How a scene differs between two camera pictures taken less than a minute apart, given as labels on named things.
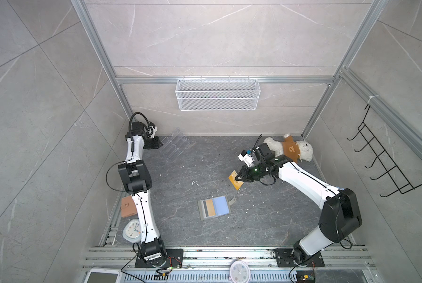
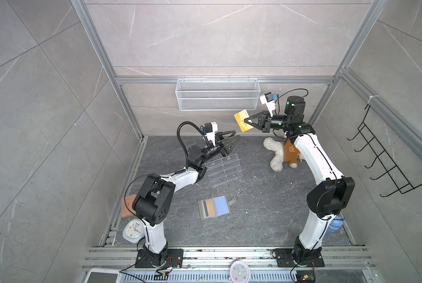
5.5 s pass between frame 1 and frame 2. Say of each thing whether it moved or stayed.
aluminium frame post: stayed
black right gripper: moved
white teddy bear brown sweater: stayed
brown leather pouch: stayed
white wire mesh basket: stayed
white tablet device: stayed
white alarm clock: stayed
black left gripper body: moved
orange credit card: moved
